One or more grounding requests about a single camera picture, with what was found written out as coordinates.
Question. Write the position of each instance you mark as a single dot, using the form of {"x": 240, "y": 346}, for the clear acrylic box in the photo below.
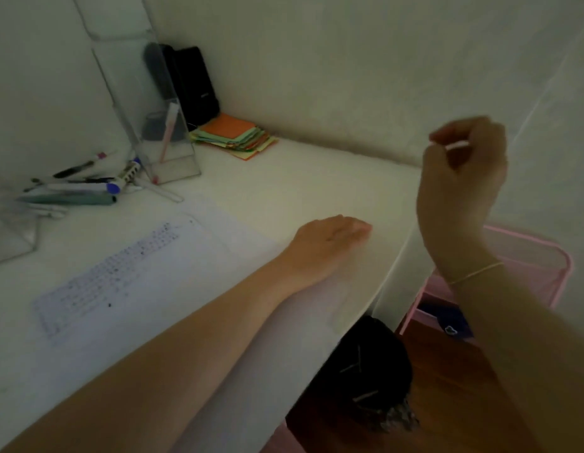
{"x": 127, "y": 70}
{"x": 9, "y": 221}

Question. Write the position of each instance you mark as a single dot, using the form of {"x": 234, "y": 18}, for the blue cloth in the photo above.
{"x": 443, "y": 320}

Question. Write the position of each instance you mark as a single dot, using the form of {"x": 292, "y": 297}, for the person's right forearm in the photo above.
{"x": 532, "y": 363}

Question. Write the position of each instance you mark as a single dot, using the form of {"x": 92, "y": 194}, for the person's left hand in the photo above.
{"x": 325, "y": 245}

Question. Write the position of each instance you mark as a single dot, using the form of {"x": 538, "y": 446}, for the person's right hand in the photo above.
{"x": 461, "y": 202}

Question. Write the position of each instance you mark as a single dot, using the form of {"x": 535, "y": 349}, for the pink fabric garment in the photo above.
{"x": 282, "y": 441}

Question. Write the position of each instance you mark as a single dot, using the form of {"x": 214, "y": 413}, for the black backpack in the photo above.
{"x": 367, "y": 363}

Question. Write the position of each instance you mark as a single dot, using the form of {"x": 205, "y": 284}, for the pile of assorted pens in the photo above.
{"x": 70, "y": 199}

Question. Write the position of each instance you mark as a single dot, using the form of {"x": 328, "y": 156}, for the pink metal cart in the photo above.
{"x": 532, "y": 264}

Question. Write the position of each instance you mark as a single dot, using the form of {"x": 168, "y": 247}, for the black bag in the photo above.
{"x": 197, "y": 84}

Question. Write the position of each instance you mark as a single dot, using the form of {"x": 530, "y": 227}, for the stack of coloured sticky notes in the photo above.
{"x": 226, "y": 127}

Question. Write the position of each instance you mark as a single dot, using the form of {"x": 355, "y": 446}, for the white paper sheet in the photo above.
{"x": 179, "y": 278}

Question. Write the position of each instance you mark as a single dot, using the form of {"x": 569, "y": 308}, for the person's left forearm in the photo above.
{"x": 155, "y": 372}

